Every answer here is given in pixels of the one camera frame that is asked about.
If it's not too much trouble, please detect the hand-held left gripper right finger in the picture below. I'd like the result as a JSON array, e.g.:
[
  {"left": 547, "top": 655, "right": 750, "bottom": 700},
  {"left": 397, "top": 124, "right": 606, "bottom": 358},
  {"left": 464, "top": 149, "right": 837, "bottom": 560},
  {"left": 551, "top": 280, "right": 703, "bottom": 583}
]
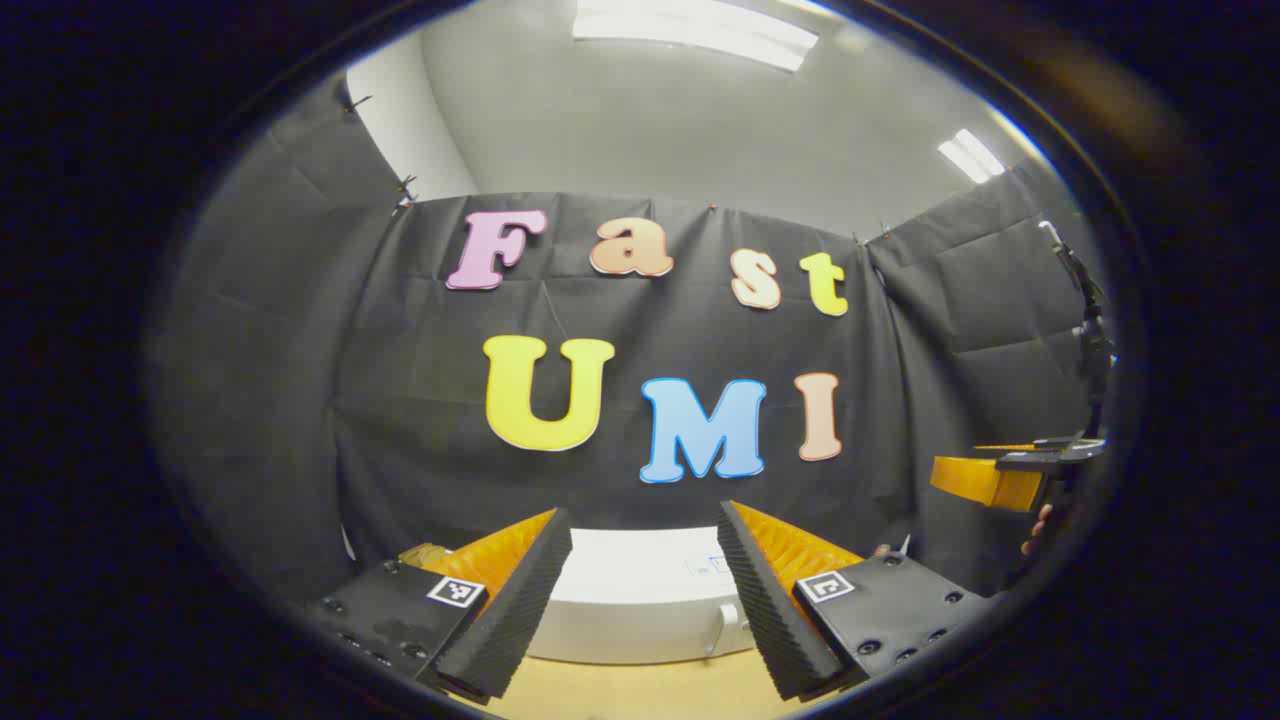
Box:
[{"left": 716, "top": 500, "right": 996, "bottom": 703}]

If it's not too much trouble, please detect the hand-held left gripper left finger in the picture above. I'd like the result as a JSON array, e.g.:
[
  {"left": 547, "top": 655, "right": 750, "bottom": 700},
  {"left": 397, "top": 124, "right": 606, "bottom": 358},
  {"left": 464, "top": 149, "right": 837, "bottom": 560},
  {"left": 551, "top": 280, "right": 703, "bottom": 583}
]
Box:
[{"left": 305, "top": 507, "right": 574, "bottom": 706}]

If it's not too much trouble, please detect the white microwave oven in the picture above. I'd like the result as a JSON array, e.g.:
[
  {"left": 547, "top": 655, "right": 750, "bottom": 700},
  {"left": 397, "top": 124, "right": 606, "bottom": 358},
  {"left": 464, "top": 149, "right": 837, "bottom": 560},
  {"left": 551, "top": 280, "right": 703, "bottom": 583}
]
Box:
[{"left": 525, "top": 527, "right": 766, "bottom": 666}]

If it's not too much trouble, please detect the small ceiling light panel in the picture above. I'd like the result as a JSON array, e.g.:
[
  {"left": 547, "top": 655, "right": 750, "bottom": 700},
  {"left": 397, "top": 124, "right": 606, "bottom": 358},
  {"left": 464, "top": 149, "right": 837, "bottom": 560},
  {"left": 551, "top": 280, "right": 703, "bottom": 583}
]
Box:
[{"left": 937, "top": 128, "right": 1006, "bottom": 186}]

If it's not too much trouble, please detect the black backdrop cloth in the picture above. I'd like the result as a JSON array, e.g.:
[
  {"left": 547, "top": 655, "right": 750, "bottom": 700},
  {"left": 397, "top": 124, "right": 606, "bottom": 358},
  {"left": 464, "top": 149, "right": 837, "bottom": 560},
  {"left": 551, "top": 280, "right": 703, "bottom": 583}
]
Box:
[{"left": 150, "top": 75, "right": 1116, "bottom": 611}]

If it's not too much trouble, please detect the long ceiling light panel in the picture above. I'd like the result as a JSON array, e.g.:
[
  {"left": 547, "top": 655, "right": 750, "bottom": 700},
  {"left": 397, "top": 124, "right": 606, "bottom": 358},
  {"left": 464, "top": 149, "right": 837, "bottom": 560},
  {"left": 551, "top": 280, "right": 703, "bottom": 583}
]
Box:
[{"left": 572, "top": 0, "right": 821, "bottom": 73}]

